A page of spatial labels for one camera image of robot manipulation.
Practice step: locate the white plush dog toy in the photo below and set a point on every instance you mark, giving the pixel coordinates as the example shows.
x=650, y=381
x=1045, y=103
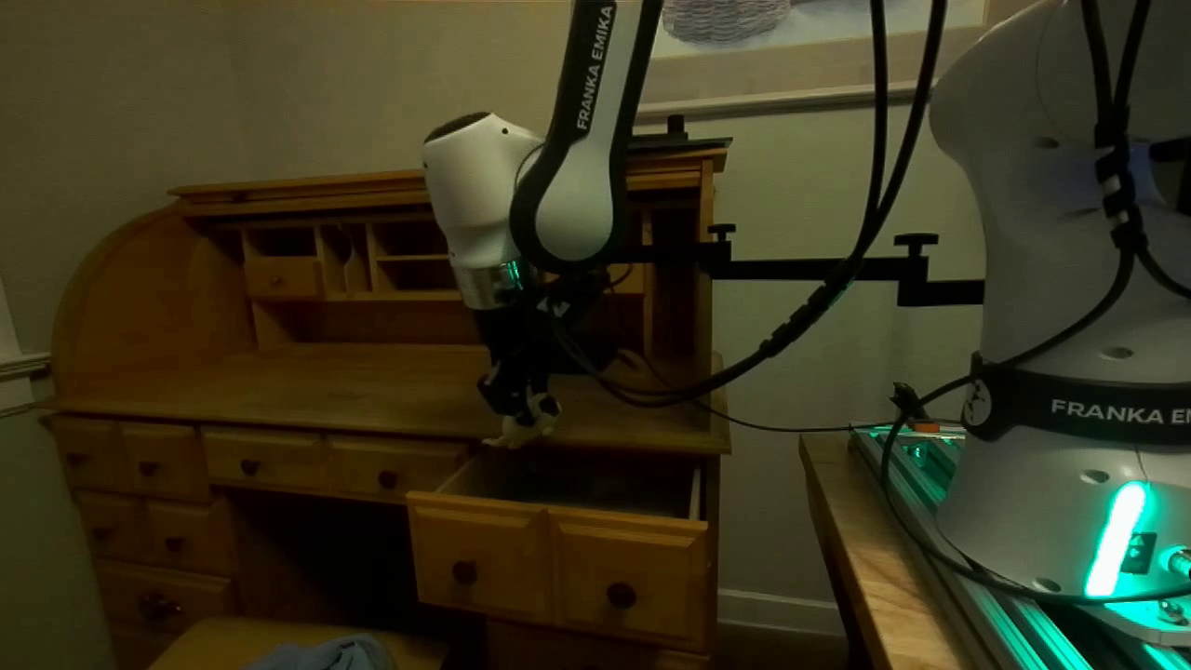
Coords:
x=525, y=430

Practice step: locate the wooden roll-top desk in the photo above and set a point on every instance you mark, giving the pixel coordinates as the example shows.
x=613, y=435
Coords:
x=312, y=384

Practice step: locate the blue-grey cloth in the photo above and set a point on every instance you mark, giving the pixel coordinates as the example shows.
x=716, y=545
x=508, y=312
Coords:
x=330, y=652

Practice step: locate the grey lumpy object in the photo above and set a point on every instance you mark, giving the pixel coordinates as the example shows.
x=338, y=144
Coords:
x=726, y=18

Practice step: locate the aluminium rail base plate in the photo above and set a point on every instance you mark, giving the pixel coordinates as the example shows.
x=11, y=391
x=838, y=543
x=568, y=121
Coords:
x=1045, y=626

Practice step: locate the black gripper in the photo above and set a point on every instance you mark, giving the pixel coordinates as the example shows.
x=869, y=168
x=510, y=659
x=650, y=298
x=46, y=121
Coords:
x=521, y=339

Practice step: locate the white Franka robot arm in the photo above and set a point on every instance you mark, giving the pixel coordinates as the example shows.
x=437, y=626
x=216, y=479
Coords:
x=582, y=189

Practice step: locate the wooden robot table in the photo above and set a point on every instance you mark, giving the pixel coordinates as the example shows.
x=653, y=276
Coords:
x=869, y=559

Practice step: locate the dark round drawer knob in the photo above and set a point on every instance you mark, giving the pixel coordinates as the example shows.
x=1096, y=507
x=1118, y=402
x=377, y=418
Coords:
x=622, y=595
x=390, y=479
x=252, y=468
x=467, y=575

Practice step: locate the wooden two-knob desk drawer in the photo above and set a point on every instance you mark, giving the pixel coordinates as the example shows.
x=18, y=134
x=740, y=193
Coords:
x=558, y=559
x=323, y=468
x=124, y=458
x=160, y=526

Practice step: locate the pale window sill ledge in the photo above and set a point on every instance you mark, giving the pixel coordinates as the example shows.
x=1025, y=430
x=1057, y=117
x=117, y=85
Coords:
x=805, y=81

